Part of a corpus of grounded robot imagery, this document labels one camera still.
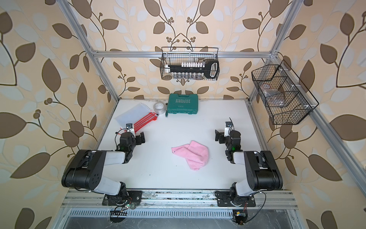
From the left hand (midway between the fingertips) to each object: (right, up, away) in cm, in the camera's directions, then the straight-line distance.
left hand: (133, 132), depth 94 cm
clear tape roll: (+13, +17, +21) cm, 30 cm away
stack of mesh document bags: (-1, +11, +14) cm, 18 cm away
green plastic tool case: (+33, +20, +18) cm, 42 cm away
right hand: (+61, +1, 0) cm, 61 cm away
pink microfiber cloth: (+42, -13, -7) cm, 44 cm away
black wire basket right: (+88, +19, -21) cm, 93 cm away
